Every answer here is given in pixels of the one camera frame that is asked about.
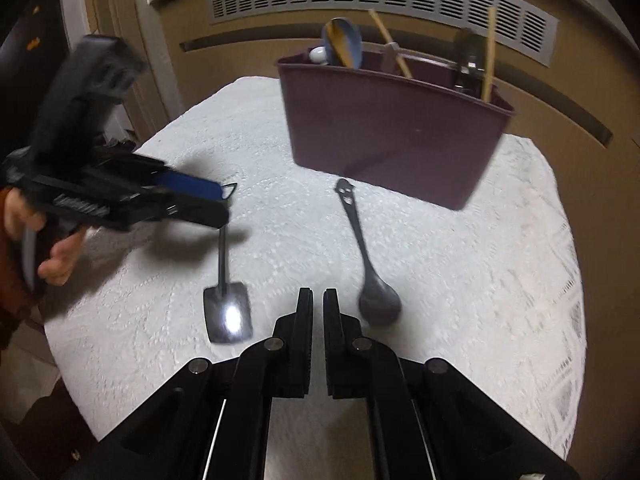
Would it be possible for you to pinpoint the wooden spoon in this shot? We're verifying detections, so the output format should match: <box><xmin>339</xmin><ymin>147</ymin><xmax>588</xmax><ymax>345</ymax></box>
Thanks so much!
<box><xmin>326</xmin><ymin>22</ymin><xmax>354</xmax><ymax>68</ymax></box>

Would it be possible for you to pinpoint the white ball-top stirrer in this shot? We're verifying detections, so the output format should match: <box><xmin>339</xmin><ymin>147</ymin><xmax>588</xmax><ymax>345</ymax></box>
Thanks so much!
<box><xmin>309</xmin><ymin>47</ymin><xmax>328</xmax><ymax>65</ymax></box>

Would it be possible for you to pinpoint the wooden chopstick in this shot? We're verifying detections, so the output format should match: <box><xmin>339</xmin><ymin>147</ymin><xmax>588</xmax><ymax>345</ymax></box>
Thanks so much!
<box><xmin>368</xmin><ymin>9</ymin><xmax>412</xmax><ymax>79</ymax></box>
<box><xmin>482</xmin><ymin>6</ymin><xmax>497</xmax><ymax>103</ymax></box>

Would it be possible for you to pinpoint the black smiley face spoon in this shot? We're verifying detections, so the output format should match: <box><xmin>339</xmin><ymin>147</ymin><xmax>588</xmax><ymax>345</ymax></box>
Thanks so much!
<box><xmin>334</xmin><ymin>178</ymin><xmax>401</xmax><ymax>327</ymax></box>

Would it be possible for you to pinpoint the black shovel-shaped spoon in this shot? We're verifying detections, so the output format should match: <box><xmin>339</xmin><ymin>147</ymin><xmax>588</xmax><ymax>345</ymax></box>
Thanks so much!
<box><xmin>203</xmin><ymin>226</ymin><xmax>253</xmax><ymax>344</ymax></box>

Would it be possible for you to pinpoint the person's left hand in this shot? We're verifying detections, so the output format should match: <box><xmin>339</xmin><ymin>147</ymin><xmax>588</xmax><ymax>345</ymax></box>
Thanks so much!
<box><xmin>3</xmin><ymin>188</ymin><xmax>88</xmax><ymax>292</ymax></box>

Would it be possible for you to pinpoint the maroon plastic utensil caddy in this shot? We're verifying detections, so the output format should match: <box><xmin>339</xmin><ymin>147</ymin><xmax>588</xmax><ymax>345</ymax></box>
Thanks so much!
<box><xmin>277</xmin><ymin>52</ymin><xmax>514</xmax><ymax>210</ymax></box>

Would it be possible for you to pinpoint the translucent grey plastic spoon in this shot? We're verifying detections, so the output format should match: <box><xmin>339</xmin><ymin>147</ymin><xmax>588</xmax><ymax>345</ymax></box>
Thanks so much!
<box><xmin>454</xmin><ymin>28</ymin><xmax>486</xmax><ymax>98</ymax></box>

